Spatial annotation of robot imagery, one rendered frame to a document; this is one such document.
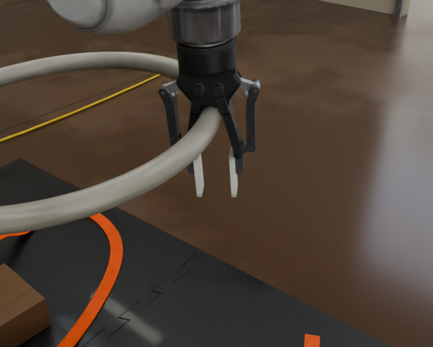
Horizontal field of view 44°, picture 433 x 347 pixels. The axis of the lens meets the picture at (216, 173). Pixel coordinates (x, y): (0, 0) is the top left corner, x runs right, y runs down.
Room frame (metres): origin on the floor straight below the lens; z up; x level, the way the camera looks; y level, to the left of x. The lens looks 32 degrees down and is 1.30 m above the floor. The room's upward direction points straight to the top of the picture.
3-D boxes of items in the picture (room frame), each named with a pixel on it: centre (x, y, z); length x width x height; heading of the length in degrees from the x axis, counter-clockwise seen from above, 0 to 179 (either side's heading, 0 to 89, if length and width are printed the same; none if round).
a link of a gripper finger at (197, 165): (0.67, 0.03, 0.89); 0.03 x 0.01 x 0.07; 174
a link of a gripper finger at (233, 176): (0.66, -0.03, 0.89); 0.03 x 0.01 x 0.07; 174
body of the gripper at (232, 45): (0.66, 0.01, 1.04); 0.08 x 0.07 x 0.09; 84
